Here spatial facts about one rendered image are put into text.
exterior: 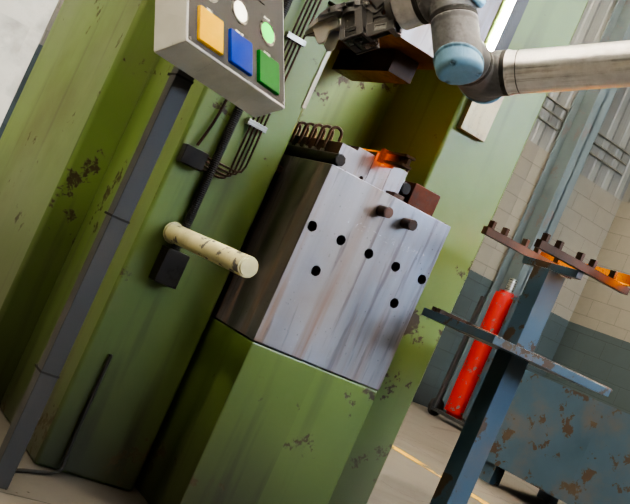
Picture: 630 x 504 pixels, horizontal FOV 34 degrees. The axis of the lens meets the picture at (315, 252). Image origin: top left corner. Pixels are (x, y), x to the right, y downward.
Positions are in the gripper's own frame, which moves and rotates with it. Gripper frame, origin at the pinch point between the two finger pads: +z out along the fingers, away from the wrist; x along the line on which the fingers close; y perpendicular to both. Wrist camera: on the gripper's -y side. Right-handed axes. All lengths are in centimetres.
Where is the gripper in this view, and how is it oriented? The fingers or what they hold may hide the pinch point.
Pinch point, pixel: (310, 29)
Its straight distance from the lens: 216.0
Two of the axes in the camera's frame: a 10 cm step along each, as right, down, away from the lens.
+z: -8.5, 1.9, 4.9
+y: 0.2, 9.5, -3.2
